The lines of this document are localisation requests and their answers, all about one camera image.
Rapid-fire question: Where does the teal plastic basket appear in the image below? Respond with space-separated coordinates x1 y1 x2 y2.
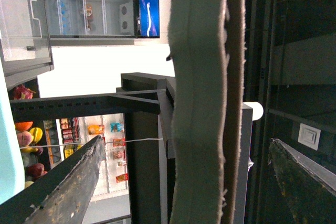
1 69 25 204

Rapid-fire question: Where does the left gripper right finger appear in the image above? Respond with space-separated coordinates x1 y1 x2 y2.
269 138 335 223

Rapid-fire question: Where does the orange upper left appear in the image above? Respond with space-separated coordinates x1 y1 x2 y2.
15 121 33 132

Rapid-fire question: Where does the yellow starfruit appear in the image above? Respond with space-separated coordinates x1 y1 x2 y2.
29 127 43 144

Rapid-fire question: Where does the pink dragon fruit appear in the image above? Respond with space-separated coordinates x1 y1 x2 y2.
13 84 36 100

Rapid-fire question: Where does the black metal display shelf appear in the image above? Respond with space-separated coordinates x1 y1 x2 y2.
10 73 246 223

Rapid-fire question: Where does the glass top chest freezer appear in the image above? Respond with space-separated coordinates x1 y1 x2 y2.
1 0 54 90

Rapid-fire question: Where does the glass door refrigerator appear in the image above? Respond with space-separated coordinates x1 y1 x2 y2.
45 0 160 46

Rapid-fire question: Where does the blue screen display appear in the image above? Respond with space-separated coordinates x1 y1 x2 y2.
137 0 160 38

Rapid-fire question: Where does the white back store shelving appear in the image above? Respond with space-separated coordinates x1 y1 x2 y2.
43 113 129 201

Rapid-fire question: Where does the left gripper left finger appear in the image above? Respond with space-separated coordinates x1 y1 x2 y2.
1 137 102 223

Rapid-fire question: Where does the white ceiling vent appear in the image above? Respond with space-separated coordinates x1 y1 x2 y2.
298 123 321 151

